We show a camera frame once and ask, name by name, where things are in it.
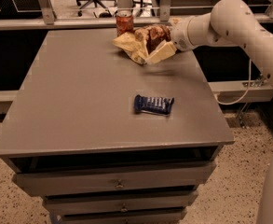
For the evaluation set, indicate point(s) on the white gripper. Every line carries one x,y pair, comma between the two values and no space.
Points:
180,34

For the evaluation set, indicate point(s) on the brown chip bag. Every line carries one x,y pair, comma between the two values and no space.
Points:
142,41

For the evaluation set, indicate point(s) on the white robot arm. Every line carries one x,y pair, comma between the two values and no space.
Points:
232,23

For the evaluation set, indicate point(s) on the blue rxbar wrapper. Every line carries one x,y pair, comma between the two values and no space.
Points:
153,105

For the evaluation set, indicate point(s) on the red soda can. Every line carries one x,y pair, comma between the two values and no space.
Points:
124,22

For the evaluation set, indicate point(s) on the grey metal railing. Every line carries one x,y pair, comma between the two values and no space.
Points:
51,18

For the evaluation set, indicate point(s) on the grey drawer cabinet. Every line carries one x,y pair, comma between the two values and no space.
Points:
74,111

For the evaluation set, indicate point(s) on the top grey drawer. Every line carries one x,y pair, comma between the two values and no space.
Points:
115,179

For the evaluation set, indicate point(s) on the grey drawer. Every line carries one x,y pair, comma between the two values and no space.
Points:
130,217
115,179
121,202

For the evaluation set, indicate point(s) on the bottom grey drawer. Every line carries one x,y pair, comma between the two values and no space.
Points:
130,217

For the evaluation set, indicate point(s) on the middle grey drawer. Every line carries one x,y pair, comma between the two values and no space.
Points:
121,202

